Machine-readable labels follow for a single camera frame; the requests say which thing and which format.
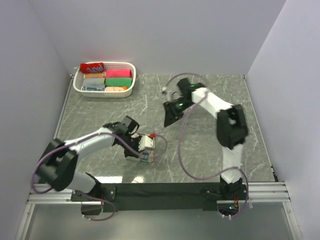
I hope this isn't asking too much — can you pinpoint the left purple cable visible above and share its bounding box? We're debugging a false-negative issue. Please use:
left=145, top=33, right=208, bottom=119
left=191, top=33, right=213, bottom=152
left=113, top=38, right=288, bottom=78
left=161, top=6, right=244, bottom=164
left=31, top=132, right=169, bottom=222

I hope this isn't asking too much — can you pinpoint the white plastic basket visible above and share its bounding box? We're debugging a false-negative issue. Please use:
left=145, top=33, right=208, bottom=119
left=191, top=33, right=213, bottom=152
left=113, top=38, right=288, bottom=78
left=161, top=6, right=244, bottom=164
left=73, top=61, right=137, bottom=98

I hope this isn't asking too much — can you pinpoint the peach rolled towel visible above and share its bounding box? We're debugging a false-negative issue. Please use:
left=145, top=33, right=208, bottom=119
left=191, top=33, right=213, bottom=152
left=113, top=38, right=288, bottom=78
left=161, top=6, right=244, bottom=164
left=104, top=86, right=128, bottom=92

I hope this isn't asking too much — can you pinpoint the blue patterned rolled towel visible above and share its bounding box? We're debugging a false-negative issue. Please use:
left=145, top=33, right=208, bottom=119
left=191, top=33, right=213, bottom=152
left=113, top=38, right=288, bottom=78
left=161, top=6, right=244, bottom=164
left=81, top=85, right=105, bottom=92

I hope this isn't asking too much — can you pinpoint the white printed towel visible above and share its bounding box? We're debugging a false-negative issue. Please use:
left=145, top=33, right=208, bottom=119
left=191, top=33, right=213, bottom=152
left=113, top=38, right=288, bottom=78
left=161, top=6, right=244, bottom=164
left=126, top=148, right=155, bottom=163

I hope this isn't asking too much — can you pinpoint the grey rolled towel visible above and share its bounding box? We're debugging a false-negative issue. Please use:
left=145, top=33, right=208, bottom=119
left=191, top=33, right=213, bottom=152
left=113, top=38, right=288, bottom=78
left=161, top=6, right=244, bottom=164
left=82, top=78, right=105, bottom=87

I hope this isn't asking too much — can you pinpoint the orange rolled towel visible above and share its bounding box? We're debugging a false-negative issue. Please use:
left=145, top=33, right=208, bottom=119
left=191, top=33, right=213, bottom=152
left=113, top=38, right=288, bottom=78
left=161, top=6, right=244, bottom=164
left=83, top=71, right=106, bottom=79

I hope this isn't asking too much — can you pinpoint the red blue cat towel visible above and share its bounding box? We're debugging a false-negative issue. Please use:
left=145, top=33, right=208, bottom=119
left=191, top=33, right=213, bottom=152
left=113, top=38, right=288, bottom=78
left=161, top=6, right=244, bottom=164
left=79, top=62, right=105, bottom=74

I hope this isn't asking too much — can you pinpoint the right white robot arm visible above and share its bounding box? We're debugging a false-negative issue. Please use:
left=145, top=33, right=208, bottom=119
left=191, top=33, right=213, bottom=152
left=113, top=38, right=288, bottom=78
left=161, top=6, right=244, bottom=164
left=162, top=78, right=249, bottom=200

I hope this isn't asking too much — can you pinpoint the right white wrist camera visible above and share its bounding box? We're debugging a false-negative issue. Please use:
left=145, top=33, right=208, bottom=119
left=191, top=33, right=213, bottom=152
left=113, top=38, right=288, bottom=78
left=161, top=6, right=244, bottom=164
left=161, top=86, right=176, bottom=102

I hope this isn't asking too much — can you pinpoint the pink rolled towel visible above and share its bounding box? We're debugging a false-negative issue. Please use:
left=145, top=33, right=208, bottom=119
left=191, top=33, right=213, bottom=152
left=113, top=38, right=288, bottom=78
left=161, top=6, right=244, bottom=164
left=105, top=68, right=132, bottom=79

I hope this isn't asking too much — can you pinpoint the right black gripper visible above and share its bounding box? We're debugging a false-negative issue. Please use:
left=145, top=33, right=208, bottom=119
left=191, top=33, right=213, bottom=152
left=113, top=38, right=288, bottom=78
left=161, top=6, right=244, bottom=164
left=162, top=98, right=193, bottom=129

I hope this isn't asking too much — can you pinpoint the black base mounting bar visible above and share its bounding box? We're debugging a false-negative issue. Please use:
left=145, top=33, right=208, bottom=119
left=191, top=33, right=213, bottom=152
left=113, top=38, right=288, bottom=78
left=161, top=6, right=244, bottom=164
left=70, top=182, right=251, bottom=213

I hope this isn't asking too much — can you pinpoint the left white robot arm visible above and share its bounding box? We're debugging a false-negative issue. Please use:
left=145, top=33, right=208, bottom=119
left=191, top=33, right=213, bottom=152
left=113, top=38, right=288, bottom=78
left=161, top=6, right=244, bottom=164
left=31, top=116, right=140, bottom=201

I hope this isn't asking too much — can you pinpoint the aluminium front rail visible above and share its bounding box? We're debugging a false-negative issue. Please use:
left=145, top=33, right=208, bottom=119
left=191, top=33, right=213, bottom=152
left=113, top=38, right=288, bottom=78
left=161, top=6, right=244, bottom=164
left=26, top=182, right=291, bottom=205

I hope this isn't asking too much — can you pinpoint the green rolled towel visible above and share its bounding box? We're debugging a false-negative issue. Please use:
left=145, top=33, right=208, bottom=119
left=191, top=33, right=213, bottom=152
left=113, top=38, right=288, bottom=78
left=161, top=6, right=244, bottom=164
left=105, top=77, right=133, bottom=88

